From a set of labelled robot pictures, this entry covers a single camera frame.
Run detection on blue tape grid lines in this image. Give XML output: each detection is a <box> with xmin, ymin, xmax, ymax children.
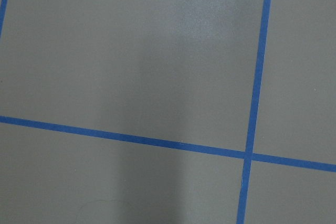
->
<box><xmin>1</xmin><ymin>0</ymin><xmax>335</xmax><ymax>223</ymax></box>

